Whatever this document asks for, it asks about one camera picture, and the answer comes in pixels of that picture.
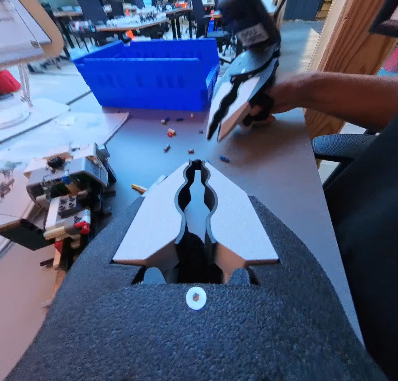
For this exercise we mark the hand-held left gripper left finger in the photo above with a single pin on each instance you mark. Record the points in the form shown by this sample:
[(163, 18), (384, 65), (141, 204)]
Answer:
[(152, 222)]

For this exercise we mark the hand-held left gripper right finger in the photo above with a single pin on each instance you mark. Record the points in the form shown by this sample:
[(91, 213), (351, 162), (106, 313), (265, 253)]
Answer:
[(239, 225)]

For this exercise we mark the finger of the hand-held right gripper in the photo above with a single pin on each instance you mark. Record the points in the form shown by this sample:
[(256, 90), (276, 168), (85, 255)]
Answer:
[(241, 104), (214, 107)]

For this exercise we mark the lego truck model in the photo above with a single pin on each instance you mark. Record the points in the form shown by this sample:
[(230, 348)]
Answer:
[(77, 169)]

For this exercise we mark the person's right forearm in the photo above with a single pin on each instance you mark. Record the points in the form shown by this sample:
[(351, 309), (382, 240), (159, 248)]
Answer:
[(348, 95)]

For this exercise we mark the person's right hand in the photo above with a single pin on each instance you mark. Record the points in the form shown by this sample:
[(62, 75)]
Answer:
[(289, 95)]

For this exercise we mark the blue plastic bin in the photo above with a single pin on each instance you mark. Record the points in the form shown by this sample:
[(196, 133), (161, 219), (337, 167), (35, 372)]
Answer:
[(146, 76)]

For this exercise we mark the cluttered background desk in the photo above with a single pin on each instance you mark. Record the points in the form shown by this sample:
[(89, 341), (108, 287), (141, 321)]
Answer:
[(149, 25)]

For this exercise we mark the dark office chair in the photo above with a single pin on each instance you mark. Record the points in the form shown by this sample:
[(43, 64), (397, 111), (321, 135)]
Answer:
[(339, 145)]

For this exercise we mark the wooden pillar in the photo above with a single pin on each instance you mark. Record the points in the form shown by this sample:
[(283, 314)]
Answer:
[(351, 45)]

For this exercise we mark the black framed sign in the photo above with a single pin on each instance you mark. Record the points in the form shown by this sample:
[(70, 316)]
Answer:
[(387, 23)]

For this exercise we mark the black office chair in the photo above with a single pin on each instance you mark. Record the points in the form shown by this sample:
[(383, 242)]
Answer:
[(91, 8)]

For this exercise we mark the red object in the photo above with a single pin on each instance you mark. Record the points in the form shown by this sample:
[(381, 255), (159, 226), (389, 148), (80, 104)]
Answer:
[(7, 81)]

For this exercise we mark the tan rounded board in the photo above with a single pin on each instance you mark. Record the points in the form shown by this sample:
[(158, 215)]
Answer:
[(18, 30)]

